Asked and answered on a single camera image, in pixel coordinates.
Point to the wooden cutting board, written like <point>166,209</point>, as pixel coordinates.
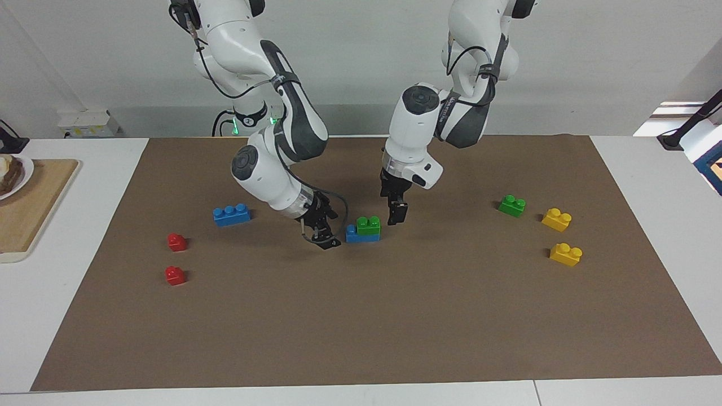
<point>34,208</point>

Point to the red one-stud toy block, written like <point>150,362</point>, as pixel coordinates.
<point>175,276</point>
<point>176,243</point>

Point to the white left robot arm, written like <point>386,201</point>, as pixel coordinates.
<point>414,132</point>

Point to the brown table mat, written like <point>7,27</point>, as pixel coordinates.
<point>361,327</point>

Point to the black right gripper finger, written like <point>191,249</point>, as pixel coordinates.
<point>321,232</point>
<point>331,244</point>

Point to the black clamp base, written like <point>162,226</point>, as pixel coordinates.
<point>11,142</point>

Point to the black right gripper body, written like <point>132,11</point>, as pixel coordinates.
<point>318,214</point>

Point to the black stand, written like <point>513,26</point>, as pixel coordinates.
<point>691,124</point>

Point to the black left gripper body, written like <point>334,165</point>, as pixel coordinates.
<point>395,183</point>

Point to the blue framed panel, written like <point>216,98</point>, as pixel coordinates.
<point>711,169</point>

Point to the brown bread slice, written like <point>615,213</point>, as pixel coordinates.
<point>10,176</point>

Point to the white plate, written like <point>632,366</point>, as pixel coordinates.
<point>25,175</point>

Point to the green two-stud toy block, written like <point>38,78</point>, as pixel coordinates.
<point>511,206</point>
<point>369,225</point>

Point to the blue three-stud toy block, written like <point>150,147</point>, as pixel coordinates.
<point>232,216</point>
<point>361,237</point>

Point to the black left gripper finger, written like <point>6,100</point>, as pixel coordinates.
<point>401,213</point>
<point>391,210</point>

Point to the yellow two-stud toy block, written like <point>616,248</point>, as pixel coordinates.
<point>566,255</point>
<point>557,220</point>

